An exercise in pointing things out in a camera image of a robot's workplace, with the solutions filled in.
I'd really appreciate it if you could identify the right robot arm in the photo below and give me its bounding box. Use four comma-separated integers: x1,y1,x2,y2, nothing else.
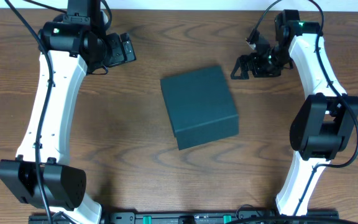
231,9,358,216

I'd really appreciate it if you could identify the black gift box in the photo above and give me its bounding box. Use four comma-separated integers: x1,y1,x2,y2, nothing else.
160,66,239,150

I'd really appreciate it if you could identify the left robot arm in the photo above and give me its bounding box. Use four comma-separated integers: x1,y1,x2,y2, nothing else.
0,0,136,223

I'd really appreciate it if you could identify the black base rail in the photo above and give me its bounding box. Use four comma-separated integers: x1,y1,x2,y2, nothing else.
28,209,339,224

